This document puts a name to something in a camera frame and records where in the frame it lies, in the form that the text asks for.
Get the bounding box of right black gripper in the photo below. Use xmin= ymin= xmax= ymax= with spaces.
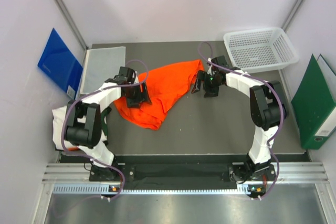
xmin=191 ymin=70 xmax=222 ymax=98

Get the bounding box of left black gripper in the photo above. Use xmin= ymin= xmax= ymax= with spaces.
xmin=124 ymin=81 xmax=151 ymax=108

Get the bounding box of orange t-shirt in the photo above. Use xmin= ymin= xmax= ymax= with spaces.
xmin=114 ymin=60 xmax=204 ymax=130

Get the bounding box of white plastic basket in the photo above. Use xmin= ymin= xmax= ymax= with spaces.
xmin=223 ymin=27 xmax=299 ymax=73

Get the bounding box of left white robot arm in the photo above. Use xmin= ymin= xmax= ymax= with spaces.
xmin=60 ymin=77 xmax=151 ymax=181

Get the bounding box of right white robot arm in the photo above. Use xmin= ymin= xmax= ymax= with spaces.
xmin=192 ymin=69 xmax=287 ymax=184

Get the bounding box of white folded t-shirt stack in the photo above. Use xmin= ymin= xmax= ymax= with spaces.
xmin=51 ymin=105 xmax=108 ymax=152

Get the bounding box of translucent plastic sheet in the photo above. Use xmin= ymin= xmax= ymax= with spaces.
xmin=79 ymin=46 xmax=126 ymax=95

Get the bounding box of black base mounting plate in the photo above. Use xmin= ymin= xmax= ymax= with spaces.
xmin=88 ymin=163 xmax=278 ymax=183

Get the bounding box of blue folder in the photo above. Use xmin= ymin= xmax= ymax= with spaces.
xmin=37 ymin=29 xmax=83 ymax=99

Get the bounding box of green binder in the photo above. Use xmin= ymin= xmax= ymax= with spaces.
xmin=291 ymin=55 xmax=335 ymax=150

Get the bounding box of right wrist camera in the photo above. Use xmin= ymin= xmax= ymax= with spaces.
xmin=211 ymin=56 xmax=228 ymax=68

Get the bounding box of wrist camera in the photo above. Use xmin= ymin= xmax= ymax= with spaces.
xmin=119 ymin=67 xmax=136 ymax=82
xmin=211 ymin=56 xmax=228 ymax=68

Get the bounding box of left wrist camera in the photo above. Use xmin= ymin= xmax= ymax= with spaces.
xmin=119 ymin=67 xmax=136 ymax=82

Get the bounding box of grey slotted cable duct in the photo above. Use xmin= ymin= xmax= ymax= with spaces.
xmin=52 ymin=183 xmax=266 ymax=195

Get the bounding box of aluminium rail frame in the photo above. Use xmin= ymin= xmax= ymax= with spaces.
xmin=33 ymin=162 xmax=335 ymax=223

